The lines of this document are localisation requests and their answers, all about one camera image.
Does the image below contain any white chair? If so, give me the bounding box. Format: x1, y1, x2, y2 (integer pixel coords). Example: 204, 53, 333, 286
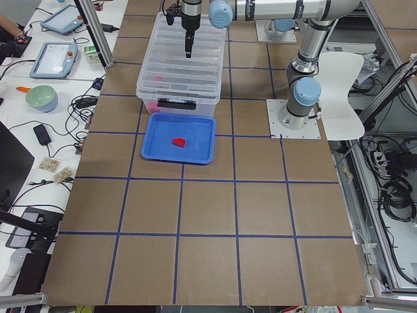
315, 52, 365, 141

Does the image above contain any snack bag one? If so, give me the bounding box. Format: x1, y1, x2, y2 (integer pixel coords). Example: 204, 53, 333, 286
38, 157, 61, 173

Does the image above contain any red block picked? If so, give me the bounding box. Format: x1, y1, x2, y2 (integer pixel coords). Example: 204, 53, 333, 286
172, 137, 186, 148

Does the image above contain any silver robot arm viewer right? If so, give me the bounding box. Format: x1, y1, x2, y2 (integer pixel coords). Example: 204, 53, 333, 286
208, 0, 359, 130

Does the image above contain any snack bag two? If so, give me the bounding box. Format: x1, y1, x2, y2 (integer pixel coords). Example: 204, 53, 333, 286
53, 167, 74, 185

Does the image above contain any clear plastic box lid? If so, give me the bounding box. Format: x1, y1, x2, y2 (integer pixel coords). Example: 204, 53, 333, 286
137, 12, 225, 95

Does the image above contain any black power adapter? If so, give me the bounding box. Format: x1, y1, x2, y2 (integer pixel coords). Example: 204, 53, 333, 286
33, 124, 51, 146

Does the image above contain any teach pendant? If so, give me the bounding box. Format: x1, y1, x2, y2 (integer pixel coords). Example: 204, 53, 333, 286
40, 5, 83, 35
29, 42, 78, 79

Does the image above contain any green bowl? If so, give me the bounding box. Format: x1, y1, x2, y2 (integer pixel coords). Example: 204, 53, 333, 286
25, 85, 58, 113

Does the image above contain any green white carton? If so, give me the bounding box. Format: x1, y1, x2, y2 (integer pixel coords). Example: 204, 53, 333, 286
83, 46, 100, 64

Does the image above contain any black gripper viewer right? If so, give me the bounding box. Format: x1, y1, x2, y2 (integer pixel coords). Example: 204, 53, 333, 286
181, 0, 201, 58

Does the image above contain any clear plastic storage box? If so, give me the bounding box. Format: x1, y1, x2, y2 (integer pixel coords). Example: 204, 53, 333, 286
136, 86, 220, 117

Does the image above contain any aluminium frame post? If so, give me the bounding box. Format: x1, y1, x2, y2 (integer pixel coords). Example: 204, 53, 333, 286
74, 0, 114, 68

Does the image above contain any metal base plate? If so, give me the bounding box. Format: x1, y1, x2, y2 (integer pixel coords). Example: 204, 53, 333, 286
266, 99, 321, 140

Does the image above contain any teach pendant near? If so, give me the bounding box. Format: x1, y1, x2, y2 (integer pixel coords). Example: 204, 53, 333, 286
29, 42, 78, 79

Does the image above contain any teach pendant far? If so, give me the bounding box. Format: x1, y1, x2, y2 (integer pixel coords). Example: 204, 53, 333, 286
40, 5, 83, 35

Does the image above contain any blue plastic tray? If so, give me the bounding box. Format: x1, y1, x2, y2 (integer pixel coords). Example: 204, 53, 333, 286
141, 113, 216, 164

